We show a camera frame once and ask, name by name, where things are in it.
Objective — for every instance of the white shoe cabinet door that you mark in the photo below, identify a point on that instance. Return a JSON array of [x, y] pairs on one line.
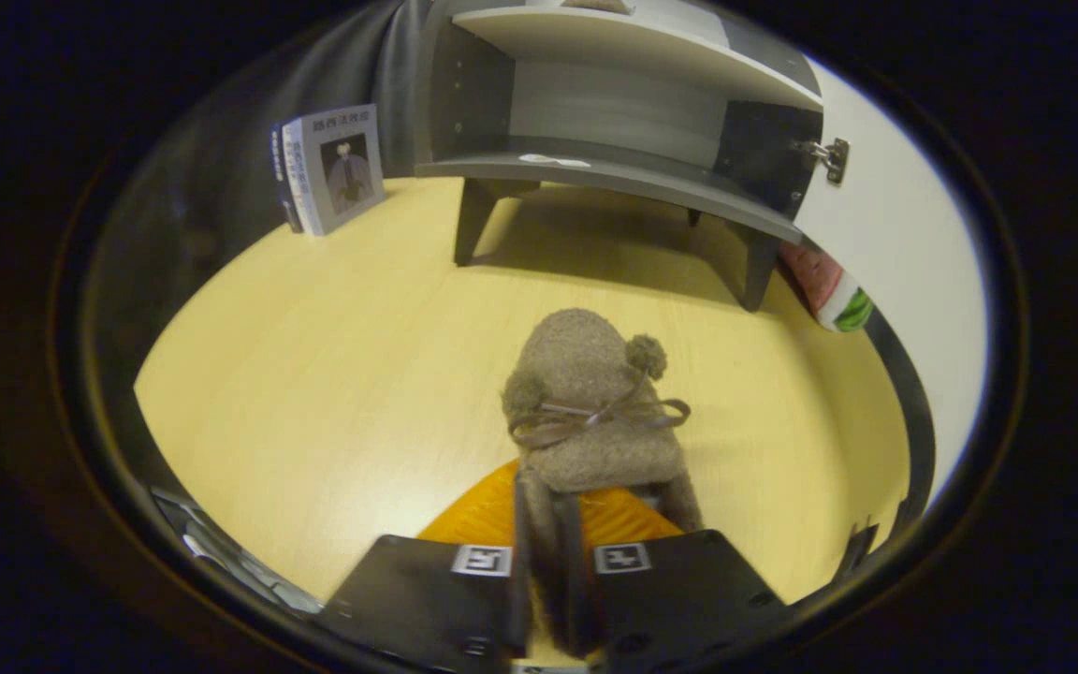
[[904, 234]]

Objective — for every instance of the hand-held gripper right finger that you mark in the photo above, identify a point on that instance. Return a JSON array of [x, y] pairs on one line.
[[581, 599]]

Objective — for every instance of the brown fuzzy shoe with bow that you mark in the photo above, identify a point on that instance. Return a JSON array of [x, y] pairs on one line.
[[586, 374]]

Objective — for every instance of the white paperback book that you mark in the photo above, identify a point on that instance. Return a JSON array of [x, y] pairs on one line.
[[338, 168]]

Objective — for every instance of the watermelon slice toy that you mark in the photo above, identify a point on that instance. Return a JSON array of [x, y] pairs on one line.
[[834, 295]]

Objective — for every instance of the metal door hinge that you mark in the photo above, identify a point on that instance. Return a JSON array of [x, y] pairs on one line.
[[829, 157]]

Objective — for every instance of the grey shoe cabinet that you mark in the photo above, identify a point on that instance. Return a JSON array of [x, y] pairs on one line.
[[614, 183]]

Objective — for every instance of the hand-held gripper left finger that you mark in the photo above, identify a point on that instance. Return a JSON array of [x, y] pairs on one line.
[[522, 599]]

